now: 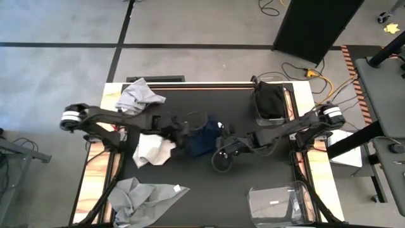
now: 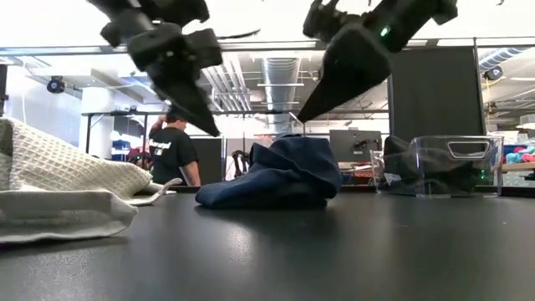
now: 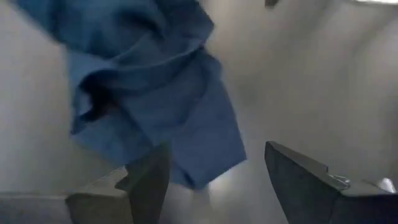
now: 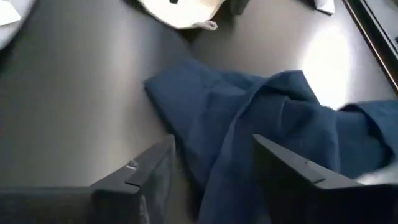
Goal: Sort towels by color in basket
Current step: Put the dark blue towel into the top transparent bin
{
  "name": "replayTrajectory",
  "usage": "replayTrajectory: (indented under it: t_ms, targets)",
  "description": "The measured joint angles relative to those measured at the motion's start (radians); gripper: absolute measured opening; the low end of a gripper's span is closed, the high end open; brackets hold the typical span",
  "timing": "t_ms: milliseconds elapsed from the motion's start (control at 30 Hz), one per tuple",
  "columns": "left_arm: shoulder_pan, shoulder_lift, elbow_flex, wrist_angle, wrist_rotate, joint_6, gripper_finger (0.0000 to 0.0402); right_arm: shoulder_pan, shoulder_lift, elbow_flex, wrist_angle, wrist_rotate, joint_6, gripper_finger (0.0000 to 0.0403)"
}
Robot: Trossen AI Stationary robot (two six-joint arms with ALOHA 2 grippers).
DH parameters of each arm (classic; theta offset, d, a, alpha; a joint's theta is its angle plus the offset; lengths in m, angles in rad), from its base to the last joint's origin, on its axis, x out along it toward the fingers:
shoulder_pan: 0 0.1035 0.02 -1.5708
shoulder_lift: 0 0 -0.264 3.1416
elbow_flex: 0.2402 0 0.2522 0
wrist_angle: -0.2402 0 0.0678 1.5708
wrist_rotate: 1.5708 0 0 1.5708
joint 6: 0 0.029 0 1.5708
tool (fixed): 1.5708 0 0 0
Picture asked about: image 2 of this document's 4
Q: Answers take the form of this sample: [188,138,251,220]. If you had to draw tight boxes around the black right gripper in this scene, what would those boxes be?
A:
[297,0,459,124]

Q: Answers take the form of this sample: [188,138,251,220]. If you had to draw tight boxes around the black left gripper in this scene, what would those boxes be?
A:
[99,10,223,137]

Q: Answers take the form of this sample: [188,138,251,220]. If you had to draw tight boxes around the navy blue towel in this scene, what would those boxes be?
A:
[195,134,344,210]

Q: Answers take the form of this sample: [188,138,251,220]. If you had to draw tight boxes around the white waffle towel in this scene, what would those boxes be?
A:
[0,115,184,207]

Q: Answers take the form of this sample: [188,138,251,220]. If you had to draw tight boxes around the clear plastic basket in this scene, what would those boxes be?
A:
[369,135,505,198]

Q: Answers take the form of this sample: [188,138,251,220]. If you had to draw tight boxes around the person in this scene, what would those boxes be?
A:
[148,111,202,188]

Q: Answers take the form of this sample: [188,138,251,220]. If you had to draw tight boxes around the small black panel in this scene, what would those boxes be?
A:
[190,137,224,185]

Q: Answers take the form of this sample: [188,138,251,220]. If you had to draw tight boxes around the black monitor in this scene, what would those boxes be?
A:
[329,129,384,163]

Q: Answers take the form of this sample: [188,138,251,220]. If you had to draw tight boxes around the black partition panel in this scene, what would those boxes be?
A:
[387,44,487,143]

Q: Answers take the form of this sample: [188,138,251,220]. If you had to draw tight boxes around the pile of colourful cloths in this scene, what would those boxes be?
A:
[504,145,535,165]

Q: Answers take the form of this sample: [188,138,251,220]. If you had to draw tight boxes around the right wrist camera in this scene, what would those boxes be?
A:
[303,0,364,41]

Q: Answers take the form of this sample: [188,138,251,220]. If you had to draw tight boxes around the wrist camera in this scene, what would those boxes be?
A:
[303,0,364,41]
[137,0,210,24]

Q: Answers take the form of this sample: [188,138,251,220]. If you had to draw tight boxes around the silver ceiling duct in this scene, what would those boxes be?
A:
[261,57,305,135]

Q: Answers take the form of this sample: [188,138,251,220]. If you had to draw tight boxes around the black camera cable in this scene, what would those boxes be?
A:
[217,28,261,41]

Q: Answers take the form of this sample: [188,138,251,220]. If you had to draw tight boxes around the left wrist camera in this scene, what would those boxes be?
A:
[137,0,210,24]

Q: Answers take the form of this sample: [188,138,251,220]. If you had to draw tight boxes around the black overhead frame bar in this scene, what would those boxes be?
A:
[0,39,535,55]

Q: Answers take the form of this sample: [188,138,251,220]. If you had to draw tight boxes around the black ceiling dome camera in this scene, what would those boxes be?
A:
[45,75,67,94]
[483,65,504,82]

